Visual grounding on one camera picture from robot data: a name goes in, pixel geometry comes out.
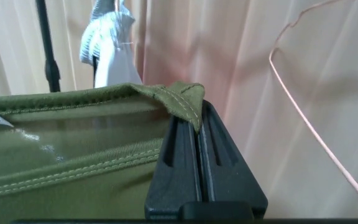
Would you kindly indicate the pink clothes hanger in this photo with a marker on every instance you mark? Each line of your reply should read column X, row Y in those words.
column 322, row 141

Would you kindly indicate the pale grey shorts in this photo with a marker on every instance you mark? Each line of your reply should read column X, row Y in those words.
column 117, row 68

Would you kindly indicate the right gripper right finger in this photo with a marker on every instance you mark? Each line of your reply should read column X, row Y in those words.
column 232, row 180

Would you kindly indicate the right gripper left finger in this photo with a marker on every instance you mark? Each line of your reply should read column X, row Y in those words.
column 176, row 174

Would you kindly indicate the beige curtain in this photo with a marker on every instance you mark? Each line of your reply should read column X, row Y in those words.
column 197, row 40

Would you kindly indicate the black clothes rack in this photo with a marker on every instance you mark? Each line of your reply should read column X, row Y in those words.
column 50, row 68

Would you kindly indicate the green shirt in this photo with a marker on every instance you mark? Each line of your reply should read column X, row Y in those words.
column 73, row 174

